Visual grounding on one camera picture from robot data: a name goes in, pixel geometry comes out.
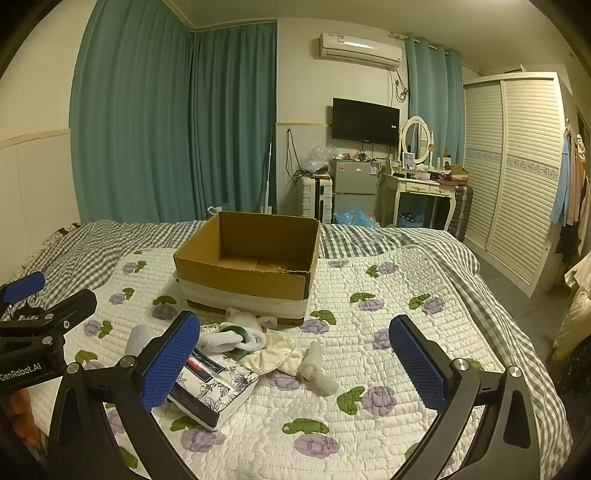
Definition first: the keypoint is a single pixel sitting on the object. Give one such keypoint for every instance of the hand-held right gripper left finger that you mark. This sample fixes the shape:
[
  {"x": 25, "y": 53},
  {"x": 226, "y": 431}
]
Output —
[{"x": 168, "y": 364}]

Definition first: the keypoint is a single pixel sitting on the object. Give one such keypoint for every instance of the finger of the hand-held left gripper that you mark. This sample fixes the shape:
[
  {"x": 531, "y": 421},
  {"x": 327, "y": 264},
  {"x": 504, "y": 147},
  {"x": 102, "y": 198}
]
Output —
[
  {"x": 23, "y": 286},
  {"x": 64, "y": 307}
]

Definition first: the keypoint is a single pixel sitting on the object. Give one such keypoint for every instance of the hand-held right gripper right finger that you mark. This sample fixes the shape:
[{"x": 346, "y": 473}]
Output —
[{"x": 415, "y": 364}]

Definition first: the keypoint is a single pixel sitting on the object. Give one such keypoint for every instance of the floral print tissue pack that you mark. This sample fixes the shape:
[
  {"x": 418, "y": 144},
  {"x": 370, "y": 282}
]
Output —
[{"x": 217, "y": 387}]

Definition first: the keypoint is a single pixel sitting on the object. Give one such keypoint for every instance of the white and green sock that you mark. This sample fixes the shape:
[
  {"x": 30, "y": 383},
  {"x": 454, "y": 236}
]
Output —
[{"x": 221, "y": 341}]

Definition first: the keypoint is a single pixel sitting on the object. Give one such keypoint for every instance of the cream scrunchie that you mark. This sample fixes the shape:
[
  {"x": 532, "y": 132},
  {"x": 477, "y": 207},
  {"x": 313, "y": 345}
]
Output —
[{"x": 272, "y": 355}]

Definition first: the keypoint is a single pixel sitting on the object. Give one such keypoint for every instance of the cardboard box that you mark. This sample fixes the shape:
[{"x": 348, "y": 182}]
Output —
[{"x": 286, "y": 286}]

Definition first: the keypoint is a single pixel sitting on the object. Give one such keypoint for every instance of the person's left hand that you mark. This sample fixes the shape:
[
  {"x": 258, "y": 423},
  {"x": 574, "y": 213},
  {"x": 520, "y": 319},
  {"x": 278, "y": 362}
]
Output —
[{"x": 23, "y": 415}]

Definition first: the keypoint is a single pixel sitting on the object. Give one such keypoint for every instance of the small white rolled cloth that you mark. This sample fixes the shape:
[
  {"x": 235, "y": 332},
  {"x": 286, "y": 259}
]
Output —
[{"x": 138, "y": 339}]

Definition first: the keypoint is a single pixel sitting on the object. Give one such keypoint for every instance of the white floral quilted blanket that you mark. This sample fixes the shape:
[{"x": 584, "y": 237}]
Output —
[{"x": 369, "y": 438}]

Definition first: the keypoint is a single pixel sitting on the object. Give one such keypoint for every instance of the crumpled white cloth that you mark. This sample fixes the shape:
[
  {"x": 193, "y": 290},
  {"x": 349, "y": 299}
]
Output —
[{"x": 242, "y": 318}]

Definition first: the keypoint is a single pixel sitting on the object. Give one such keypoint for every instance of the white plastic bottle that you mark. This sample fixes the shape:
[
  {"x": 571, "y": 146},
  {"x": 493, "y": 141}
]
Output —
[{"x": 316, "y": 374}]

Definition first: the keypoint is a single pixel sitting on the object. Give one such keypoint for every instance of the bed with floral quilt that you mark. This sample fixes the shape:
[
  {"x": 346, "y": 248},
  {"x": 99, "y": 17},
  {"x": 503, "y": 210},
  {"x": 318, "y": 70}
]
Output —
[{"x": 392, "y": 240}]

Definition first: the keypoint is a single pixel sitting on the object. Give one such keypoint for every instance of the blue plastic basket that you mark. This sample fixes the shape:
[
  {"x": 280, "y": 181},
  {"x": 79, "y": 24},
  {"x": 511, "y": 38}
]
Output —
[{"x": 411, "y": 221}]

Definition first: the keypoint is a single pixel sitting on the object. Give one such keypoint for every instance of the dark cloth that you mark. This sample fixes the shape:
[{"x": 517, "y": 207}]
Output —
[{"x": 572, "y": 369}]

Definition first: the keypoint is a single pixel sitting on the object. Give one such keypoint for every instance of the blue plastic bag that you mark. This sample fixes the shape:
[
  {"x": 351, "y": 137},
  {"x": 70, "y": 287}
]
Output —
[{"x": 353, "y": 218}]

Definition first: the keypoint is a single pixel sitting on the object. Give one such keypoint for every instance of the silver suitcase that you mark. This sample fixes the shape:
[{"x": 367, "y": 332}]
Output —
[{"x": 463, "y": 212}]

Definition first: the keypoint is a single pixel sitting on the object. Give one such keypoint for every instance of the cream cloth pile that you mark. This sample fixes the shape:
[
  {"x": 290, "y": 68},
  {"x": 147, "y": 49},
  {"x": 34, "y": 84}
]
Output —
[{"x": 575, "y": 314}]

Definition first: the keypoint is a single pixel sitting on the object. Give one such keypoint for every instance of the white dressing table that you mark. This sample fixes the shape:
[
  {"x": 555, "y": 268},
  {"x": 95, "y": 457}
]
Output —
[{"x": 415, "y": 187}]

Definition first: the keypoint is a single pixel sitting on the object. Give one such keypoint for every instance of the silver mini fridge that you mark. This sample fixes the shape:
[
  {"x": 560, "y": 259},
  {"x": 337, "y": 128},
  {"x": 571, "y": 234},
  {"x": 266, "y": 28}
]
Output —
[{"x": 354, "y": 184}]

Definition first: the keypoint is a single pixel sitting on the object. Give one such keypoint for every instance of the white ribbed suitcase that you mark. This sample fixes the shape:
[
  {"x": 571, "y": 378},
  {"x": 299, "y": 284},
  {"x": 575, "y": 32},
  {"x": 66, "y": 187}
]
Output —
[{"x": 314, "y": 198}]

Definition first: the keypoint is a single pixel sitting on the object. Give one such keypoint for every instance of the small brown box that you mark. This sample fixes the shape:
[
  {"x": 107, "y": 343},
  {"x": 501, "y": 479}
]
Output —
[{"x": 459, "y": 174}]

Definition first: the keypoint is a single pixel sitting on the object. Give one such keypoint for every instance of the teal curtain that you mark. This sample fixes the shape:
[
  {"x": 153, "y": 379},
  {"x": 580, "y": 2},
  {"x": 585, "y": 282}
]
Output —
[
  {"x": 434, "y": 101},
  {"x": 231, "y": 129},
  {"x": 129, "y": 115}
]

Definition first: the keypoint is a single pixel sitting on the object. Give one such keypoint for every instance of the white louvered wardrobe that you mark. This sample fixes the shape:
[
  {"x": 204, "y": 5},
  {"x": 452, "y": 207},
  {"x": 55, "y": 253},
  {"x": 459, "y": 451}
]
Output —
[{"x": 508, "y": 184}]

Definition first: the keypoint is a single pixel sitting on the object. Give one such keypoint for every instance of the white mop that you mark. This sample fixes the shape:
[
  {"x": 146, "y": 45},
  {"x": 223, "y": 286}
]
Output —
[{"x": 268, "y": 184}]

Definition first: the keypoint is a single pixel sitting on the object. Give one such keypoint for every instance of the white oval vanity mirror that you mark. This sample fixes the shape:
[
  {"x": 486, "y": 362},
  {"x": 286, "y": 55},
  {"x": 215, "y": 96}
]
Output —
[{"x": 415, "y": 138}]

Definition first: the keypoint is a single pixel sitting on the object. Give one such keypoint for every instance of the clear plastic bag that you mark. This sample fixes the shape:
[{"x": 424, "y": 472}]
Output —
[{"x": 318, "y": 159}]

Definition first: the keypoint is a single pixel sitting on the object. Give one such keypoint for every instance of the hanging clothes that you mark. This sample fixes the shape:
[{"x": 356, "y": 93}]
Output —
[{"x": 570, "y": 184}]

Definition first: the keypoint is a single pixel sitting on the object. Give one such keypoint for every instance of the black flat television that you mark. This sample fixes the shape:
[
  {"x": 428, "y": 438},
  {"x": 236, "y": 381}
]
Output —
[{"x": 364, "y": 121}]

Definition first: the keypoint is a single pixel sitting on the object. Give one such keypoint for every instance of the white air conditioner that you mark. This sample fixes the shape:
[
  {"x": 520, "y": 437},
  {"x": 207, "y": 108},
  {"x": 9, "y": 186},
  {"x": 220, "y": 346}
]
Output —
[{"x": 360, "y": 50}]

